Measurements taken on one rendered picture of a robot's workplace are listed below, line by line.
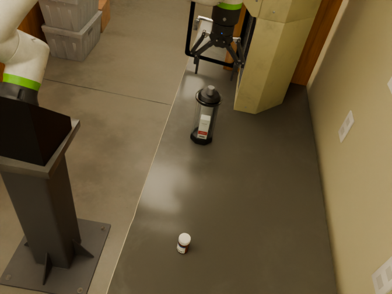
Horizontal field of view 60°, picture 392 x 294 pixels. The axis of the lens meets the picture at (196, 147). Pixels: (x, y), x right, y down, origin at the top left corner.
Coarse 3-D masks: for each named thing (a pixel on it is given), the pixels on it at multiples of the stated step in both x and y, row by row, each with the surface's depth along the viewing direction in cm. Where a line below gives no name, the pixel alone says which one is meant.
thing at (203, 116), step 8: (200, 104) 135; (208, 104) 132; (200, 112) 137; (208, 112) 136; (216, 112) 138; (200, 120) 139; (208, 120) 139; (192, 128) 146; (200, 128) 142; (208, 128) 142; (200, 136) 145; (208, 136) 146
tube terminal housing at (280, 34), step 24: (264, 0) 132; (288, 0) 131; (312, 0) 138; (264, 24) 138; (288, 24) 139; (264, 48) 145; (288, 48) 150; (264, 72) 153; (288, 72) 163; (240, 96) 163; (264, 96) 164
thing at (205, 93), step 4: (208, 88) 132; (212, 88) 132; (200, 92) 135; (204, 92) 135; (208, 92) 133; (212, 92) 133; (216, 92) 136; (200, 96) 134; (204, 96) 133; (208, 96) 133; (212, 96) 134; (216, 96) 134; (204, 100) 133; (208, 100) 132; (212, 100) 132; (216, 100) 133
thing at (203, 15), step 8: (200, 8) 172; (208, 8) 171; (200, 16) 175; (208, 16) 174; (240, 16) 169; (192, 24) 179; (200, 24) 178; (208, 24) 176; (240, 24) 172; (192, 32) 182; (200, 32) 180; (240, 32) 174; (192, 40) 185; (208, 40) 182; (208, 48) 185; (216, 48) 184; (224, 48) 182; (208, 56) 188; (216, 56) 187; (224, 56) 185
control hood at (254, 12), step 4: (244, 0) 133; (248, 0) 133; (252, 0) 133; (256, 0) 132; (260, 0) 132; (244, 4) 134; (248, 4) 134; (252, 4) 134; (256, 4) 134; (260, 4) 133; (248, 8) 135; (252, 8) 135; (256, 8) 135; (252, 12) 136; (256, 12) 136; (256, 16) 137
